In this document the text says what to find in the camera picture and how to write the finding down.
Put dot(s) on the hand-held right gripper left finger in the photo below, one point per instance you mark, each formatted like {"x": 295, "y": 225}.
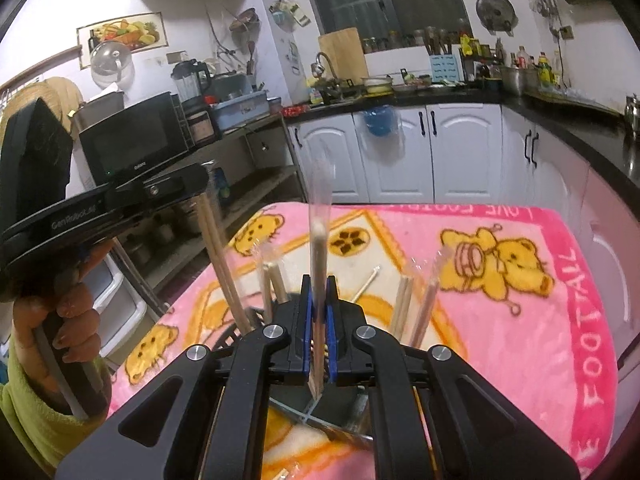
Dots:
{"x": 306, "y": 340}

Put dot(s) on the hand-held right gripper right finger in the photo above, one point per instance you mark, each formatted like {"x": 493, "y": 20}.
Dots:
{"x": 332, "y": 350}

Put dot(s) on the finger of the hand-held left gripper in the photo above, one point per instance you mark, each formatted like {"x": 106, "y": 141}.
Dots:
{"x": 160, "y": 190}

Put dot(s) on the dark green utensil holder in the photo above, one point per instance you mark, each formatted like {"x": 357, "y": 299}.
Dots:
{"x": 340, "y": 405}

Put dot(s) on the wooden chopsticks pair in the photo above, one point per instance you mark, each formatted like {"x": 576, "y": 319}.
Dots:
{"x": 402, "y": 305}
{"x": 272, "y": 285}
{"x": 427, "y": 305}
{"x": 318, "y": 250}
{"x": 220, "y": 265}

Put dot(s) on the person's left forearm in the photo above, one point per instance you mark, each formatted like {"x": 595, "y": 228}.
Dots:
{"x": 30, "y": 425}

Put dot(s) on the person's left hand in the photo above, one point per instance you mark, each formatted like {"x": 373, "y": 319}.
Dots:
{"x": 75, "y": 310}

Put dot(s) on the black microwave oven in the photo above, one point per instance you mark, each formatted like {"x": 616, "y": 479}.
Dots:
{"x": 135, "y": 137}

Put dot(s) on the straw hat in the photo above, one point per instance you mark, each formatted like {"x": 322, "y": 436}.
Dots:
{"x": 50, "y": 95}

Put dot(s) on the thin wooden stick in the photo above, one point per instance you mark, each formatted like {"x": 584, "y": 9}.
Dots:
{"x": 367, "y": 281}

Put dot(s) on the metal shelf rack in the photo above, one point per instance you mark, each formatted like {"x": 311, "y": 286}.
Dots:
{"x": 240, "y": 152}

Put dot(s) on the blue dish rack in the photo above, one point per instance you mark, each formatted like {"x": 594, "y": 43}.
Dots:
{"x": 240, "y": 110}

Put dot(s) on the blender with black lid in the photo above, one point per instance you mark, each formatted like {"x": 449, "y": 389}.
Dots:
{"x": 190, "y": 77}

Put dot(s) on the plastic storage drawers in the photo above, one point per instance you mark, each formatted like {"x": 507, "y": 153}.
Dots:
{"x": 120, "y": 300}

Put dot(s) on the clear glass dome lid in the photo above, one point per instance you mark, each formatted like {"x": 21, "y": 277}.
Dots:
{"x": 111, "y": 62}

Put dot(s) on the pink printed blanket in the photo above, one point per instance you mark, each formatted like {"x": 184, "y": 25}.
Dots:
{"x": 500, "y": 340}

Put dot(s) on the metal kitchen faucet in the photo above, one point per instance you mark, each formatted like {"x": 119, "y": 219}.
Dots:
{"x": 325, "y": 67}

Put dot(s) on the wooden cutting board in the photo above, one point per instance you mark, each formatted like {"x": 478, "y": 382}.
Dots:
{"x": 345, "y": 52}

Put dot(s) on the blue plastic bag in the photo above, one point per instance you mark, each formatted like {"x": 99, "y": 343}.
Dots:
{"x": 380, "y": 120}

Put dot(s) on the blue knife block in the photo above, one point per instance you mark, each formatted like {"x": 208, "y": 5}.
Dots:
{"x": 445, "y": 67}

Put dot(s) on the steel pot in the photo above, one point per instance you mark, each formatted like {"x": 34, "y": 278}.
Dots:
{"x": 515, "y": 80}

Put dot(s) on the yellow oil bottle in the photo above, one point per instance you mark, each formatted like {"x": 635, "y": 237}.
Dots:
{"x": 547, "y": 67}

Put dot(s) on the steel pan lid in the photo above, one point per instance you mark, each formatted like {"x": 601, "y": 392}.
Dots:
{"x": 495, "y": 10}

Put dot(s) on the steel kettle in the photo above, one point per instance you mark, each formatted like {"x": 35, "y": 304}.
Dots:
{"x": 632, "y": 112}

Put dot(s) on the fruit wall poster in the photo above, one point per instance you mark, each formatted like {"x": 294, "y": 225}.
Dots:
{"x": 122, "y": 35}

